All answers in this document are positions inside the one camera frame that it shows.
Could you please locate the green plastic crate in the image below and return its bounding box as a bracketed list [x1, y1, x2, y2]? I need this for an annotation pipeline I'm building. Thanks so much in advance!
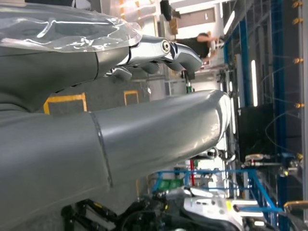
[159, 179, 183, 191]

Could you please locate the blue metal shelf rack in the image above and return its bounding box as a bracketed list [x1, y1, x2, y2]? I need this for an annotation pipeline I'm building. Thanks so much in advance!
[152, 169, 285, 224]

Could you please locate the blue tall rack frame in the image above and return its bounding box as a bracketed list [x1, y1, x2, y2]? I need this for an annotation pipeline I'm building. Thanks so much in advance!
[223, 0, 304, 231]

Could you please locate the person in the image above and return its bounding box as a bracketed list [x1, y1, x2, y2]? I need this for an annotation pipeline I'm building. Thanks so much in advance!
[177, 31, 219, 64]

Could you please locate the black machine base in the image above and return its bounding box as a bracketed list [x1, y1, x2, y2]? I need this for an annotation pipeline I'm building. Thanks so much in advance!
[61, 191, 241, 231]

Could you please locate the ceiling light strip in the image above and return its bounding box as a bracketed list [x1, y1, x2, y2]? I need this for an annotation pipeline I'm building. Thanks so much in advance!
[251, 59, 258, 107]

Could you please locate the black monitor screen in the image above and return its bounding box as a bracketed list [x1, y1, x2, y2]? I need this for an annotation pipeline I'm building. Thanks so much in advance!
[238, 104, 276, 161]

